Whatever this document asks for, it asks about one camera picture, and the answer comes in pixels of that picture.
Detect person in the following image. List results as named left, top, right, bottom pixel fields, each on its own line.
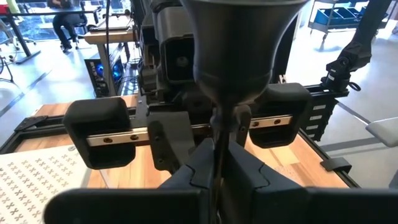
left=46, top=0, right=90, bottom=54

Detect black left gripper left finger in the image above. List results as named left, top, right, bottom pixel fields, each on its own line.
left=43, top=138, right=217, bottom=224

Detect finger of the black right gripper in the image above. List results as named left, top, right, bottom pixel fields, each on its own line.
left=147, top=111, right=196, bottom=174
left=230, top=105, right=253, bottom=147

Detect medium black candlestick holder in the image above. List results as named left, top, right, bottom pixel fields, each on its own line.
left=179, top=0, right=310, bottom=224

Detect blue storage bin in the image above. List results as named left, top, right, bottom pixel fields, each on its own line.
left=313, top=7, right=340, bottom=26
left=334, top=6, right=363, bottom=21

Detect black rail clip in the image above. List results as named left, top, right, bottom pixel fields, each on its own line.
left=320, top=157, right=353, bottom=174

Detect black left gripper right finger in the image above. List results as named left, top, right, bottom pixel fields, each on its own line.
left=221, top=139, right=398, bottom=224

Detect wooden side table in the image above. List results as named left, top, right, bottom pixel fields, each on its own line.
left=83, top=29, right=137, bottom=97

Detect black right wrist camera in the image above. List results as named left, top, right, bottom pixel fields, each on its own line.
left=155, top=6, right=197, bottom=86

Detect black PC tower blue lights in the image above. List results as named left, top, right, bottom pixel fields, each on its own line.
left=84, top=57, right=125, bottom=98

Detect green cup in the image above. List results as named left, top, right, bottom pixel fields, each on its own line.
left=6, top=0, right=20, bottom=14

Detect dark office desk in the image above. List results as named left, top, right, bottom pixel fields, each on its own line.
left=0, top=4, right=102, bottom=65

